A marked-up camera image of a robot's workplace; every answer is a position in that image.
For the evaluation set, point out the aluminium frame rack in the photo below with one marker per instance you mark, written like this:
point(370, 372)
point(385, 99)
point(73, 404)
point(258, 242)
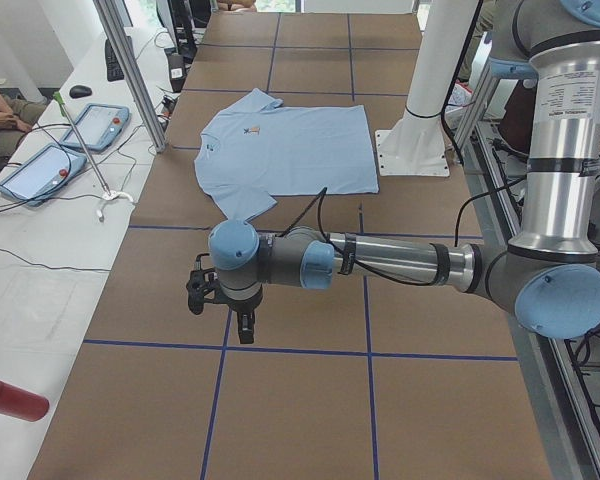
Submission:
point(545, 275)

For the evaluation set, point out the metal rod with green tip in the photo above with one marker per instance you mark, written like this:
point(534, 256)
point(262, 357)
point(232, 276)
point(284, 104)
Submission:
point(106, 189)

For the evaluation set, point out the far teach pendant tablet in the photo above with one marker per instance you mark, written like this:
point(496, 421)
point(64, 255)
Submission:
point(100, 124)

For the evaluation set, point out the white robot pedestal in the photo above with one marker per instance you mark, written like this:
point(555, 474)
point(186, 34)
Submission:
point(415, 145)

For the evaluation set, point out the red cylinder bottle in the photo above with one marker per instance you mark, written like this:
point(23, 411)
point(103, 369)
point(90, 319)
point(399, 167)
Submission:
point(22, 404)

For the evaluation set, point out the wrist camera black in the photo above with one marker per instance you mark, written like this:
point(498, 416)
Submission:
point(201, 286)

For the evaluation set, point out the black computer mouse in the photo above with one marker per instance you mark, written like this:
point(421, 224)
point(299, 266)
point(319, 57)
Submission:
point(80, 91)

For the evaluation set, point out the black power adapter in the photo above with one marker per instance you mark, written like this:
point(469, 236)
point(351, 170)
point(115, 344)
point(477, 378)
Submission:
point(177, 72)

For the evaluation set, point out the aluminium frame post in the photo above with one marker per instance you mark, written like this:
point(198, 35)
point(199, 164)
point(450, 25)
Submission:
point(115, 32)

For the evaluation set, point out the light blue t-shirt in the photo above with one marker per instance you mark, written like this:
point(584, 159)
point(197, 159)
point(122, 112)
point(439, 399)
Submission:
point(258, 149)

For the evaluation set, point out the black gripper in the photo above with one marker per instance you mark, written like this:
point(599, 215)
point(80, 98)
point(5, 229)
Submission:
point(241, 306)

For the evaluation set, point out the near teach pendant tablet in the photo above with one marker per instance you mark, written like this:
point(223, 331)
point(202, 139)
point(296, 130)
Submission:
point(43, 175)

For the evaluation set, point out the black keyboard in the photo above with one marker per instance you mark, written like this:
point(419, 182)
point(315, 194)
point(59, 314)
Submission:
point(114, 71)

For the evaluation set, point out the seated person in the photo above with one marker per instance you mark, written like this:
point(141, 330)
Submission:
point(17, 118)

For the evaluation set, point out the teach pendant tablet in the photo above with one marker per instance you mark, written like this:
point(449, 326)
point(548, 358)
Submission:
point(43, 175)
point(100, 124)

